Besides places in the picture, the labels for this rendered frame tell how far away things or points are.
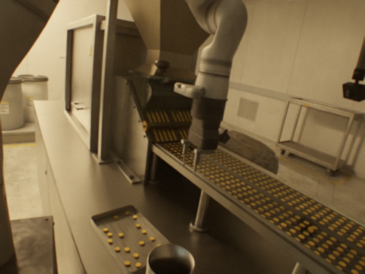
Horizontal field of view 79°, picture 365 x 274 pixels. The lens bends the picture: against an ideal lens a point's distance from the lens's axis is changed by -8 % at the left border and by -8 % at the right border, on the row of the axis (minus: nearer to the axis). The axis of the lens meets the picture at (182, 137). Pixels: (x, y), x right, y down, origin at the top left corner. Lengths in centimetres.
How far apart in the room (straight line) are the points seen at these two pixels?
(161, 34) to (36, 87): 302
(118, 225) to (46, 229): 17
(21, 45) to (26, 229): 42
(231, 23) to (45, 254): 60
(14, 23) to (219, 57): 35
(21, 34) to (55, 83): 397
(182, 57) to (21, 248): 71
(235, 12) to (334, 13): 425
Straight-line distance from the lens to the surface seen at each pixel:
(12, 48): 40
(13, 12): 40
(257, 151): 81
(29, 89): 368
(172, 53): 84
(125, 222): 65
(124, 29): 100
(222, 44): 50
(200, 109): 51
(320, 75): 457
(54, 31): 433
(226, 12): 50
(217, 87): 51
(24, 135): 347
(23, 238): 64
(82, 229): 64
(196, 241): 63
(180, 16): 79
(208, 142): 53
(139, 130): 80
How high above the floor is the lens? 121
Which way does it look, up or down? 17 degrees down
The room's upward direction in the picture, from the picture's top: 9 degrees clockwise
